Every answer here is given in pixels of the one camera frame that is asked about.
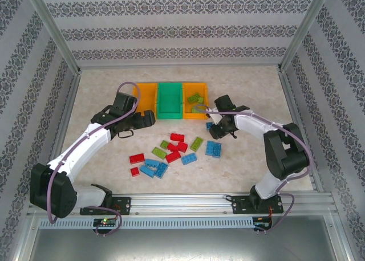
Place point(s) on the small blue lego brick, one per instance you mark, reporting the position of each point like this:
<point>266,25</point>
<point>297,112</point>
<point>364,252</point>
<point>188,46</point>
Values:
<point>209,126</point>

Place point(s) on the lime green lego brick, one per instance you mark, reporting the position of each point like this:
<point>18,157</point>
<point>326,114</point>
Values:
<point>194,97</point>
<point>159,153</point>
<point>198,110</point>
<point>200,100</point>
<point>164,144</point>
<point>196,144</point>

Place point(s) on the small red lego brick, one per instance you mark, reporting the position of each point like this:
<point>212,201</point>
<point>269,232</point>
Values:
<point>134,171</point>

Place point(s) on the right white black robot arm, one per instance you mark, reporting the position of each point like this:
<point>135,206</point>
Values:
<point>256,125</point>

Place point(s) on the orange plastic storage bin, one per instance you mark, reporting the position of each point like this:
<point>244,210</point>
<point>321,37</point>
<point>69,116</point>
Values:
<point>201,90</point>
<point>146,95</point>

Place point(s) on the green plastic storage bin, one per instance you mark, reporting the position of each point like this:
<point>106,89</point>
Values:
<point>169,101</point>

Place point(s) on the small circuit board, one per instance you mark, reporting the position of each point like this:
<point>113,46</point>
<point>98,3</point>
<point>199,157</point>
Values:
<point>261,224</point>
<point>105,221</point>

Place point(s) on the grey metal bench panel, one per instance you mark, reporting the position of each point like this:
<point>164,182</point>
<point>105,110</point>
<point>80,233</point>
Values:
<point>182,244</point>

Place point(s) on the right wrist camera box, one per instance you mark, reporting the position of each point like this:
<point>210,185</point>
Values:
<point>215,118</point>

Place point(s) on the aluminium side rail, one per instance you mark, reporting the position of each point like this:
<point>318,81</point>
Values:
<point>291,101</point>
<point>69,101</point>

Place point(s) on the long aluminium base rail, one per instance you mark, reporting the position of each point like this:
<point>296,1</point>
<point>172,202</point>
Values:
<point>185,204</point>

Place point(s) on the aluminium frame post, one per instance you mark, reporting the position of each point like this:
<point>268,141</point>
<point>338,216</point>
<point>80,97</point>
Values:
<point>303,27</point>
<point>55,27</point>

